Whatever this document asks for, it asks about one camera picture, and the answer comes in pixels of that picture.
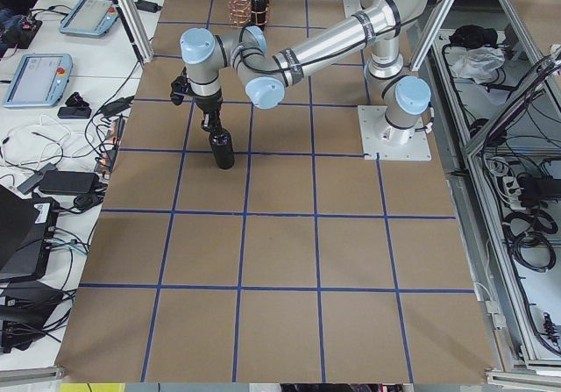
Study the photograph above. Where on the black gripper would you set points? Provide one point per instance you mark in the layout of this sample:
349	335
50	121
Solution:
209	104

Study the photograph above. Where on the blue teach pendant far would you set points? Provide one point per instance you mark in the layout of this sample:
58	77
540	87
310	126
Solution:
89	18

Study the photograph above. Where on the black cloth bundle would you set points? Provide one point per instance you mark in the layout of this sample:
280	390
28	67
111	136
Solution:
474	36

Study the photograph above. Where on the black wine bottle in basket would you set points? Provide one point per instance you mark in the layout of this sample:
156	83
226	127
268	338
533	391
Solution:
258	13

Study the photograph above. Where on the crumpled white cloth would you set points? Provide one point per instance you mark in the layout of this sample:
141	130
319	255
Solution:
479	64

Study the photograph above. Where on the black foot pedal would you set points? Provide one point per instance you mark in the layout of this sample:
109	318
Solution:
74	112

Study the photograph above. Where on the aluminium frame post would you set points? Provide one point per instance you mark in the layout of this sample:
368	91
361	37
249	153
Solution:
134	30

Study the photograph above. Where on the black electronics box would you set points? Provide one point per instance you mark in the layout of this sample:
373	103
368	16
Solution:
26	310

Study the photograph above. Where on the blue teach pendant near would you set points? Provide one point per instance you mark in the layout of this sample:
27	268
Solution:
39	81

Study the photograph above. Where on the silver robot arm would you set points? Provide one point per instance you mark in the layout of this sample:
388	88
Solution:
377	25

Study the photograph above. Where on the blue teach pendant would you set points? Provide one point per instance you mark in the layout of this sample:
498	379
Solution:
39	81
89	18

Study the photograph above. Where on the black power adapter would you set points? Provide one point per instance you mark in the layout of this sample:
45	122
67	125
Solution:
67	183

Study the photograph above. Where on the black wine bottle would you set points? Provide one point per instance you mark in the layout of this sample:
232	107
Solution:
220	142
258	13

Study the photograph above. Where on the orange lit power strip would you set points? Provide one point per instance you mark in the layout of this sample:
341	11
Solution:
110	146

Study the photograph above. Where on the copper wire wine basket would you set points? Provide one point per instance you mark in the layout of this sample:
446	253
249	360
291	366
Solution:
240	12

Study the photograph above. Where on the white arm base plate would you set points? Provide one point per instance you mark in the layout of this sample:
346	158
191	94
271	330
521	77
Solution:
350	8
381	141

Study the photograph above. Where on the black laptop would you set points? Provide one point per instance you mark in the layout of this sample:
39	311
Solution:
27	225

